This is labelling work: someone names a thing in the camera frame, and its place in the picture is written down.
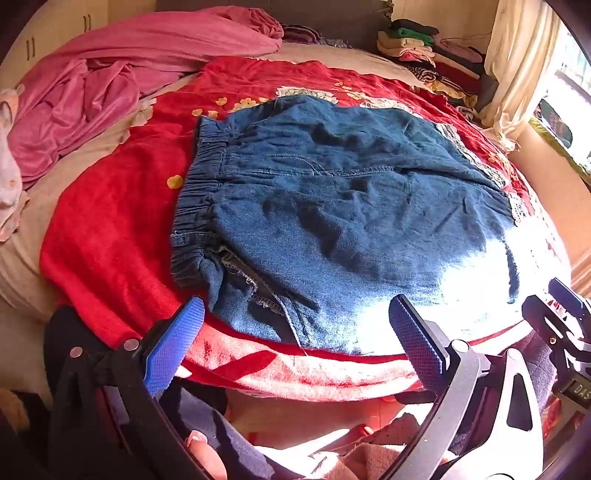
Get pale floral cloth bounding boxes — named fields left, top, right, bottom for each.
left=0, top=85, right=31, bottom=243

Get person's dark clothing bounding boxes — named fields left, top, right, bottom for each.
left=161, top=376, right=289, bottom=480

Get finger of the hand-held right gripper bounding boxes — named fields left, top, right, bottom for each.
left=549, top=278, right=591, bottom=326
left=522, top=294, right=575, bottom=363

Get pink towel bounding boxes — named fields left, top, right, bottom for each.
left=256, top=413, right=446, bottom=480

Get grey headboard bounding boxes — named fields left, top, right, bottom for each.
left=157, top=0, right=393, bottom=47

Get pink quilt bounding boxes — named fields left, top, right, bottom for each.
left=7, top=8, right=284, bottom=190

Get person's left hand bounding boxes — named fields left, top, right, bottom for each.
left=185, top=431, right=229, bottom=480

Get cream wardrobe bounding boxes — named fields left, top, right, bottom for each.
left=0, top=0, right=112, bottom=88

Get blue denim pants with lace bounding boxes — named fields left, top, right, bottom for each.
left=170, top=95, right=532, bottom=356

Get cream curtain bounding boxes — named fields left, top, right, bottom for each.
left=478, top=0, right=561, bottom=153

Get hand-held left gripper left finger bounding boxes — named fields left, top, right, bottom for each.
left=46, top=296, right=218, bottom=480

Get red floral blanket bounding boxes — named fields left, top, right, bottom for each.
left=39, top=55, right=573, bottom=402

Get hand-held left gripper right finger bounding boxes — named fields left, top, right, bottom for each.
left=382, top=294, right=546, bottom=480

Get stack of folded clothes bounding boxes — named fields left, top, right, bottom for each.
left=376, top=18, right=498, bottom=123

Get window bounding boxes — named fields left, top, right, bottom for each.
left=536, top=28, right=591, bottom=176

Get dark striped pillow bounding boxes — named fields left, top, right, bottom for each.
left=283, top=25, right=324, bottom=45

